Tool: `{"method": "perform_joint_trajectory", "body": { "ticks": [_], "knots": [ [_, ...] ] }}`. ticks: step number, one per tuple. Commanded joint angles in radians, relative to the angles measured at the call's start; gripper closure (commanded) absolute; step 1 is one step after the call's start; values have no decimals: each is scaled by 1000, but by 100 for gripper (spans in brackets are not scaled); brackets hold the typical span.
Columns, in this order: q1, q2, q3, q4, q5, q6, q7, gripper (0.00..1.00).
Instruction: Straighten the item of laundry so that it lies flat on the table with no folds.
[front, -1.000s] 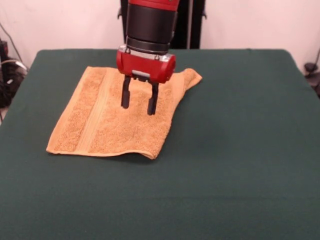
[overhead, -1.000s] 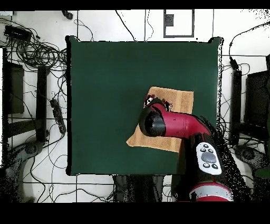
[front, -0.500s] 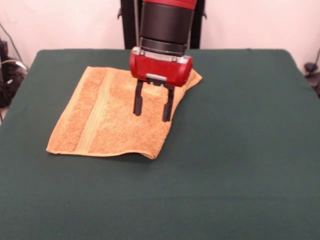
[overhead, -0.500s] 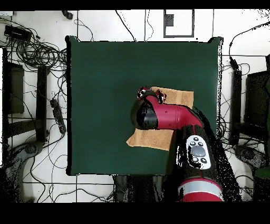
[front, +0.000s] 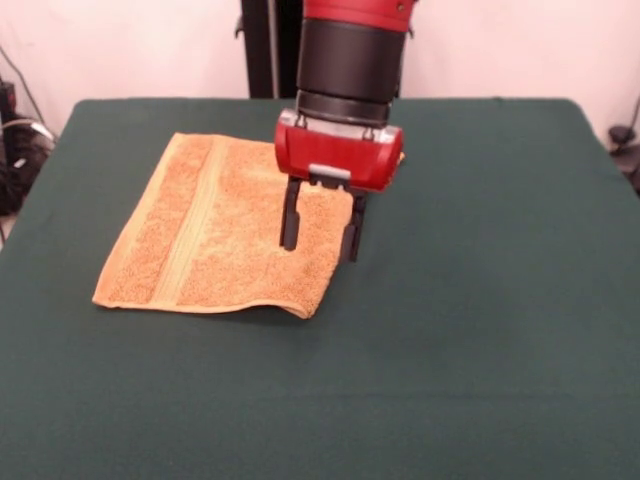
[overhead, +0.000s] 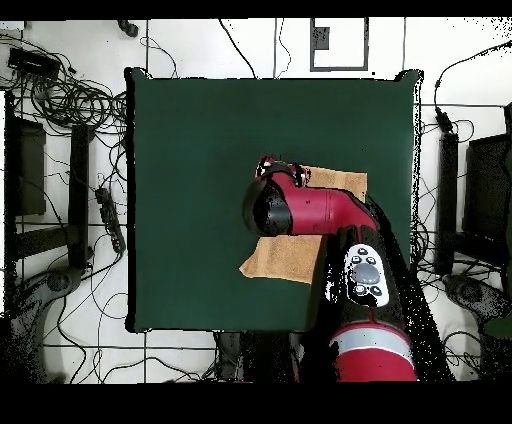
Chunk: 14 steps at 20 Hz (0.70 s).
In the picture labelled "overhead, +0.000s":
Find tan terry towel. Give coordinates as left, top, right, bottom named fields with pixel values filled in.
left=238, top=165, right=368, bottom=285

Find dark green table cloth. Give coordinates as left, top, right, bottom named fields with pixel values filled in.
left=124, top=66, right=424, bottom=334

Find black power strip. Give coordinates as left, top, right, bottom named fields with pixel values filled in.
left=94, top=186, right=127, bottom=254

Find small black plug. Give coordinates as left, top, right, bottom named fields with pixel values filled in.
left=116, top=19, right=140, bottom=38

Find grey tripod base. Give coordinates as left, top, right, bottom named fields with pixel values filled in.
left=441, top=273, right=512, bottom=321
left=7, top=266, right=85, bottom=381

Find black rectangular box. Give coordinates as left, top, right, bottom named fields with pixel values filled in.
left=7, top=47, right=61, bottom=79

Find grey square floor frame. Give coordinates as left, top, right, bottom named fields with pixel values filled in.
left=309, top=17, right=370, bottom=72

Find tangled black cables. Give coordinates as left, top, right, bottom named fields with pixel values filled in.
left=0, top=33, right=130, bottom=139

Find black stand frame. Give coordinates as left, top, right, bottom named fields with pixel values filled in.
left=3, top=90, right=95, bottom=281
left=434, top=102, right=512, bottom=277

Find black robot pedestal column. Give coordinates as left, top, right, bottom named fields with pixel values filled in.
left=213, top=330, right=305, bottom=383

